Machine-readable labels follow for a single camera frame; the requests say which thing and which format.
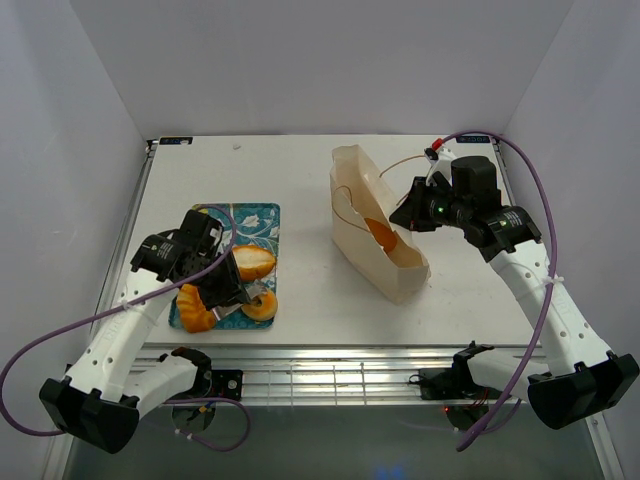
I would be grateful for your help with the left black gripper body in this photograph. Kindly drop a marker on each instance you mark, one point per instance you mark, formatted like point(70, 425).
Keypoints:
point(220, 283)

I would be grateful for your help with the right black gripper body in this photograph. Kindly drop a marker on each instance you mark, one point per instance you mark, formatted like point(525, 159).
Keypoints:
point(444, 208)

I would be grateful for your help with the round orange sugared bun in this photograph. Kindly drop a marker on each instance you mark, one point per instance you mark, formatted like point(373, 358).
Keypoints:
point(383, 235)

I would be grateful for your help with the brown paper bag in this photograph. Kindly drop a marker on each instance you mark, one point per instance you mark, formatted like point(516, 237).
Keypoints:
point(361, 202)

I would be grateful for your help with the metal serving tongs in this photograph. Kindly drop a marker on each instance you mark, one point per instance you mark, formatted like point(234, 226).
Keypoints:
point(253, 291)

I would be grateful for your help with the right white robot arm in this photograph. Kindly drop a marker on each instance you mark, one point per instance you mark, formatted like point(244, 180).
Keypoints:
point(581, 375)

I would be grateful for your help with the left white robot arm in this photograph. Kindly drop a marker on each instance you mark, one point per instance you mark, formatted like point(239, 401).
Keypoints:
point(100, 400)

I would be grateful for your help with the oval split bread loaf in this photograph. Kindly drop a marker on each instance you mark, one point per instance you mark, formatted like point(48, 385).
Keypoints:
point(253, 262)

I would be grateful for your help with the long braided orange bread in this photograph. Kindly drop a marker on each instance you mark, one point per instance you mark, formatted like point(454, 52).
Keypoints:
point(194, 316)

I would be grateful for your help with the fake bagel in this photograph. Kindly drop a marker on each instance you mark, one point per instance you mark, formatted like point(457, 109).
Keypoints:
point(262, 308)

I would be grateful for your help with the teal patterned tray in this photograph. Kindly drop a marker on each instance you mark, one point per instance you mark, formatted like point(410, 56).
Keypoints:
point(257, 224)

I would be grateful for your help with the right blue table label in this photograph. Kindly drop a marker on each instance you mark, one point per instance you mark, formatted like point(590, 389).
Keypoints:
point(473, 138)

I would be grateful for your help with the blue table label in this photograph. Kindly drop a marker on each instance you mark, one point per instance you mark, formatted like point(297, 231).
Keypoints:
point(473, 138)
point(176, 140)

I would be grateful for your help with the left blue table label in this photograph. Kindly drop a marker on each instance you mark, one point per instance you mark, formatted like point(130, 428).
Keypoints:
point(176, 140)

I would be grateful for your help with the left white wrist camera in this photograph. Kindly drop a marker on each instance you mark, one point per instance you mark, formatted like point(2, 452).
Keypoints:
point(216, 234)

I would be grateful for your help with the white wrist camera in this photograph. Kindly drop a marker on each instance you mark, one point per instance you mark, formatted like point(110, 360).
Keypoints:
point(440, 158)
point(216, 234)

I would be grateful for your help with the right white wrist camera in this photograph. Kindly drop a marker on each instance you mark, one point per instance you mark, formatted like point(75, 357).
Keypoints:
point(440, 158)

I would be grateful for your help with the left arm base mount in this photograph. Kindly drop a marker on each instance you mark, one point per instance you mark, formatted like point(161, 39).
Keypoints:
point(225, 383)

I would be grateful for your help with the aluminium frame rail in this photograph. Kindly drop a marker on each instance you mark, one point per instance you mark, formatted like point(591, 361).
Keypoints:
point(325, 375)

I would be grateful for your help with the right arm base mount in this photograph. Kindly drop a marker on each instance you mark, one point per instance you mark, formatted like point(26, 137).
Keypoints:
point(455, 381)

